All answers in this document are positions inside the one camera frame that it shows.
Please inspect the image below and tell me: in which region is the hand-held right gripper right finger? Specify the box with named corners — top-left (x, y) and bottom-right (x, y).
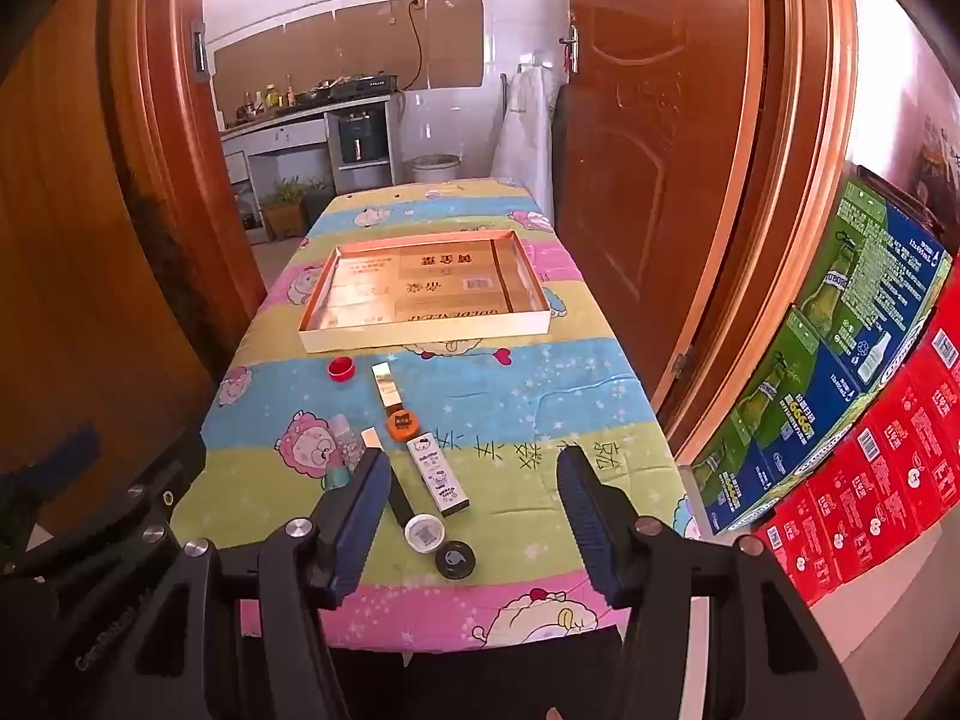
top-left (556, 446), bottom-right (863, 720)

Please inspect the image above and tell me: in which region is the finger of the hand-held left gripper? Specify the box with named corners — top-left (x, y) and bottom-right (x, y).
top-left (0, 424), bottom-right (102, 511)
top-left (15, 433), bottom-right (209, 587)

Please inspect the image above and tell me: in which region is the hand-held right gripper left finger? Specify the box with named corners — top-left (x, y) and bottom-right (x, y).
top-left (112, 448), bottom-right (395, 720)

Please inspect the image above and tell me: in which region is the white round cap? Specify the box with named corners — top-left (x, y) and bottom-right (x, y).
top-left (404, 516), bottom-right (442, 554)

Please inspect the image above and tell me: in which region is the white cartoon print tube box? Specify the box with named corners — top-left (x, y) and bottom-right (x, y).
top-left (405, 435), bottom-right (472, 518)

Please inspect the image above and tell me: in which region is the black round cap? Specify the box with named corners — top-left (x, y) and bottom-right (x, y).
top-left (436, 541), bottom-right (476, 581)

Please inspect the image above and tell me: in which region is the shiny gold rectangular bar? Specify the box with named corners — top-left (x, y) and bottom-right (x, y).
top-left (371, 362), bottom-right (403, 413)

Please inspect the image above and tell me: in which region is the gold cardboard tray box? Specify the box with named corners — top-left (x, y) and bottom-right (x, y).
top-left (298, 229), bottom-right (552, 355)

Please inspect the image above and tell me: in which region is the black tube with pale cap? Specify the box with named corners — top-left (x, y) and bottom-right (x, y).
top-left (360, 426), bottom-right (417, 530)

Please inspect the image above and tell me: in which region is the cartoon printed blanket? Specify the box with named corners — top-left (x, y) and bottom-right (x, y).
top-left (171, 178), bottom-right (691, 653)

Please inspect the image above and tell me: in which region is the brown wooden panel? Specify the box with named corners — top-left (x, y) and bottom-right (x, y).
top-left (0, 0), bottom-right (218, 473)

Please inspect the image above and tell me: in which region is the green blue beverage carton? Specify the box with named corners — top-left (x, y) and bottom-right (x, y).
top-left (688, 306), bottom-right (882, 536)
top-left (796, 178), bottom-right (955, 395)

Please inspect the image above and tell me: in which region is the red beverage carton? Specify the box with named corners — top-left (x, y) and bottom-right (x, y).
top-left (752, 420), bottom-right (960, 608)
top-left (847, 262), bottom-right (960, 526)

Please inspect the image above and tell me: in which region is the potted green plant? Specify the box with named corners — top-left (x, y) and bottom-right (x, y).
top-left (259, 176), bottom-right (335, 241)

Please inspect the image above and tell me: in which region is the white bucket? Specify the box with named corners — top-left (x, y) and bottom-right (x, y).
top-left (411, 154), bottom-right (461, 184)

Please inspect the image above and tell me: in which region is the white kitchen counter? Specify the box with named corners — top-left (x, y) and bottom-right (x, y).
top-left (220, 92), bottom-right (404, 200)

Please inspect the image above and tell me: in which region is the carved wooden door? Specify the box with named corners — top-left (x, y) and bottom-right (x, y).
top-left (553, 0), bottom-right (767, 398)

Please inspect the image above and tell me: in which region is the black gas stove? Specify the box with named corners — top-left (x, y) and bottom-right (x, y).
top-left (296, 73), bottom-right (398, 102)

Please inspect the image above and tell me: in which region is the wooden door frame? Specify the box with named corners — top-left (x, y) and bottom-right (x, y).
top-left (105, 0), bottom-right (860, 462)

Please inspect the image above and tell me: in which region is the brown cardboard wall panel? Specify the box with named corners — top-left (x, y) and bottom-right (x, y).
top-left (213, 0), bottom-right (485, 112)

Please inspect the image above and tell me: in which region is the hanging black cable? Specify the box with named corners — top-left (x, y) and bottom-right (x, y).
top-left (384, 0), bottom-right (425, 91)

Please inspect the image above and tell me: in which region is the wall poster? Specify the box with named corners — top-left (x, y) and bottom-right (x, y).
top-left (911, 116), bottom-right (960, 233)

